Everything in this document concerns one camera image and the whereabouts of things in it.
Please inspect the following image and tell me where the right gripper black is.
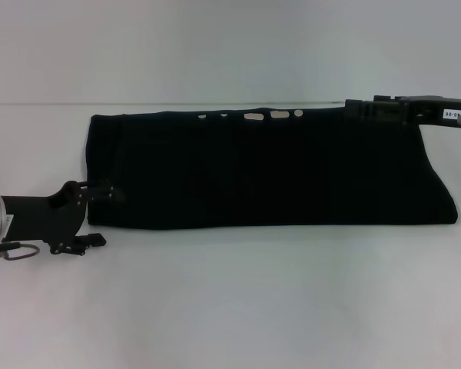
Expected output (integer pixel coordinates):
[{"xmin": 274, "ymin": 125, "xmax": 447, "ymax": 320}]
[{"xmin": 344, "ymin": 94, "xmax": 461, "ymax": 131}]

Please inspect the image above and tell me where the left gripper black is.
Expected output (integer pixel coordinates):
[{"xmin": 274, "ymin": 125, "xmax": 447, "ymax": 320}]
[{"xmin": 2, "ymin": 178, "xmax": 130, "ymax": 257}]

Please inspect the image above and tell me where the black shirt with white print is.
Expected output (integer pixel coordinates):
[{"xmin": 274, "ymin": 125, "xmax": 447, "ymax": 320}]
[{"xmin": 85, "ymin": 108, "xmax": 459, "ymax": 231}]

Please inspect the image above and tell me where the left gripper grey cable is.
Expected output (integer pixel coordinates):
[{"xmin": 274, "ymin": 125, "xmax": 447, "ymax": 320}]
[{"xmin": 0, "ymin": 241, "xmax": 41, "ymax": 264}]

